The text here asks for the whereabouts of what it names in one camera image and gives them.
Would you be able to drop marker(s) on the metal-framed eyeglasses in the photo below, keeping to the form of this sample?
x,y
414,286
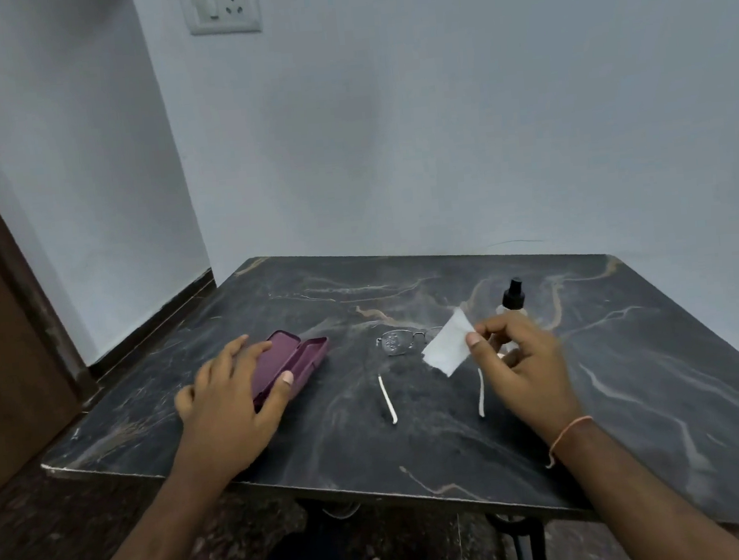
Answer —
x,y
395,342

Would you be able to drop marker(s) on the clear spray bottle black cap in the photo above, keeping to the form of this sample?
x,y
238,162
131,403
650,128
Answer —
x,y
512,293

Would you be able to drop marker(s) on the white wall switch socket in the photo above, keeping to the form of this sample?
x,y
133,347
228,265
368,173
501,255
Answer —
x,y
221,6

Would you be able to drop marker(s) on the purple glasses case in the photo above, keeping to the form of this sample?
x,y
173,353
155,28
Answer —
x,y
293,360

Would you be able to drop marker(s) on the white cleaning cloth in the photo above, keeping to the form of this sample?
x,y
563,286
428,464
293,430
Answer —
x,y
446,347

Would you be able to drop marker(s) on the person's right hand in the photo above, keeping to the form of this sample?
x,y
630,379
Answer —
x,y
540,384

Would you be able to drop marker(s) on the person's left hand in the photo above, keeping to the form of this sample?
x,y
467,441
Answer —
x,y
227,418

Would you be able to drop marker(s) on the brown wooden door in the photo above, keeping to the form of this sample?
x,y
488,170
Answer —
x,y
2,354

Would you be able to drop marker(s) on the black metal table leg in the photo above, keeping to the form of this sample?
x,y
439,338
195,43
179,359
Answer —
x,y
531,546

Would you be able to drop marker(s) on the person's left forearm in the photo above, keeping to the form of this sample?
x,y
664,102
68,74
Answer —
x,y
154,547

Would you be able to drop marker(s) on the orange thread wristband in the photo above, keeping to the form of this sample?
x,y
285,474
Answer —
x,y
570,430

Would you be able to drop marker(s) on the person's right forearm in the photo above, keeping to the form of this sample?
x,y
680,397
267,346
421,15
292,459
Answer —
x,y
647,504

